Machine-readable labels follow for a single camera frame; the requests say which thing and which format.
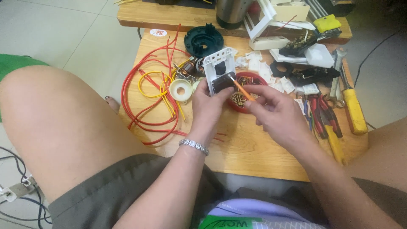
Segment large yellow handled screwdriver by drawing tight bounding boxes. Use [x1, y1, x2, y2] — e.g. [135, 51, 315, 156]
[339, 63, 369, 136]

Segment copper wound motor armature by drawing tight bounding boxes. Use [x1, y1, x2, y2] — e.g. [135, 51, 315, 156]
[173, 56, 205, 84]

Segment white socket plate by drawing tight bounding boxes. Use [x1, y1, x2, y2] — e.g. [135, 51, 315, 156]
[202, 47, 238, 97]

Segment person's left leg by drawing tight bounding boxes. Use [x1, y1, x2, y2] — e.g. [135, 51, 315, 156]
[0, 65, 159, 204]

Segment yellow wire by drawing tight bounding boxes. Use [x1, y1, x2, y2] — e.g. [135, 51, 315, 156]
[138, 60, 191, 123]

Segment tangle of dark cables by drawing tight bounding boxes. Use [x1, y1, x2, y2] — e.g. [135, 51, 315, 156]
[0, 146, 53, 229]

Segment grey power strip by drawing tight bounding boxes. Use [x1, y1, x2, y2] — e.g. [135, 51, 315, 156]
[0, 174, 38, 203]

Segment long red wire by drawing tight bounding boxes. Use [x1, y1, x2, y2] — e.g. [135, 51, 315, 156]
[120, 24, 228, 146]

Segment person's left foot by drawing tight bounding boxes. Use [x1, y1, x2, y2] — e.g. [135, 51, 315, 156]
[105, 95, 121, 115]

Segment steel flask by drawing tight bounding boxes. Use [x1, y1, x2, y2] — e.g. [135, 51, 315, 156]
[216, 0, 255, 30]

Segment white plastic frames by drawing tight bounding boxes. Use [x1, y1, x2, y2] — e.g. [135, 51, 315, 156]
[243, 0, 316, 41]

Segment red handled pliers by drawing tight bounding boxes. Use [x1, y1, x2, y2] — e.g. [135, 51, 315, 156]
[307, 93, 343, 140]

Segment dark green round housing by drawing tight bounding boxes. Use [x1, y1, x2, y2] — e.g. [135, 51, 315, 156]
[184, 23, 224, 59]

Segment white cover plate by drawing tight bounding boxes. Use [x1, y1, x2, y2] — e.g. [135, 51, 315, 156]
[270, 43, 335, 68]

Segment white socket block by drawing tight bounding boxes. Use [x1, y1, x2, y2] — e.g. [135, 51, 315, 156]
[248, 35, 290, 51]

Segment grey ribbed metal rail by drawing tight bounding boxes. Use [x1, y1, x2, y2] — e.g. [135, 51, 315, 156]
[301, 0, 332, 21]

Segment black plastic ring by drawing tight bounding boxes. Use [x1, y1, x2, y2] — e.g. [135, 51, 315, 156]
[269, 61, 295, 79]

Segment orange handled small screwdriver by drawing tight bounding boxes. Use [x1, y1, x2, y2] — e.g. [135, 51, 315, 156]
[228, 74, 257, 102]

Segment lilac shirt green print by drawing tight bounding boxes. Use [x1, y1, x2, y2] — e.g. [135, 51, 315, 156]
[198, 198, 328, 229]

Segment person's left hand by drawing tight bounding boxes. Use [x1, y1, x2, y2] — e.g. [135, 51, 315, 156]
[188, 78, 236, 141]

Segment round white red sticker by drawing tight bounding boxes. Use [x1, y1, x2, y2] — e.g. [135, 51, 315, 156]
[149, 28, 168, 38]

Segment thin black floor cable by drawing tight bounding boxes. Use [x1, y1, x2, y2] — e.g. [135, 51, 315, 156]
[354, 28, 407, 88]

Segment steel spanner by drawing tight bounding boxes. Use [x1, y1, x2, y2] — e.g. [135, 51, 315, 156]
[326, 48, 348, 109]

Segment slim yellow handled tool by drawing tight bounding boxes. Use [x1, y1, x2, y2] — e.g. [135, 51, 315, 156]
[324, 124, 348, 166]

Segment small pale plastic gear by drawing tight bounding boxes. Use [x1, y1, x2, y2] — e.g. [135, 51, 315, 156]
[192, 77, 205, 93]

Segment long black plastic part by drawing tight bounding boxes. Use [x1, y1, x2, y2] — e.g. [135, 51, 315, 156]
[287, 66, 341, 87]

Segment heap of small white parts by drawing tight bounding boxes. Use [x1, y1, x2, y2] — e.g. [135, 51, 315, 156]
[235, 50, 320, 96]

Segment short coloured wires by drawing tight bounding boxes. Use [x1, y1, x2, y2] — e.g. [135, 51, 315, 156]
[303, 99, 316, 131]

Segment olive shorts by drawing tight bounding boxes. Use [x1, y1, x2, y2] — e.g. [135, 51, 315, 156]
[48, 154, 407, 229]

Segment person's right leg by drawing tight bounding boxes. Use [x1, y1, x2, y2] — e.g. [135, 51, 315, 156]
[346, 117, 407, 185]

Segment heap of brass screws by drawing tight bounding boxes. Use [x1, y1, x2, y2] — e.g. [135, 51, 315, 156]
[230, 76, 264, 107]

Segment white plastic gear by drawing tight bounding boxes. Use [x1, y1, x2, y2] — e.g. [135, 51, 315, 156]
[169, 78, 194, 102]

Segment person's right hand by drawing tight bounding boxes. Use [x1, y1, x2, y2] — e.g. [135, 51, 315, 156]
[244, 84, 317, 157]

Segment silver stone bracelet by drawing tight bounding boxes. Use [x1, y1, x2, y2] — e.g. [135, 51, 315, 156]
[178, 138, 210, 156]

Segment red round bowl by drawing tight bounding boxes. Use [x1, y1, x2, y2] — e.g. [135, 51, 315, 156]
[226, 71, 269, 114]

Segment green cloth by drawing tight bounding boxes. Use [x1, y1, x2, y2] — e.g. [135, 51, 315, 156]
[0, 54, 49, 123]

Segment person's leg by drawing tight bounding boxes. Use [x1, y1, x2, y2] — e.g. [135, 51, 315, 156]
[346, 117, 407, 185]
[0, 65, 159, 204]

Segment yellow plastic piece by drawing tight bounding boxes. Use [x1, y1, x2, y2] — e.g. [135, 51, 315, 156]
[313, 14, 343, 34]

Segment black switch block brass contacts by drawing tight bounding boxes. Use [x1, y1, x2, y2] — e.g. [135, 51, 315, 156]
[279, 30, 319, 58]

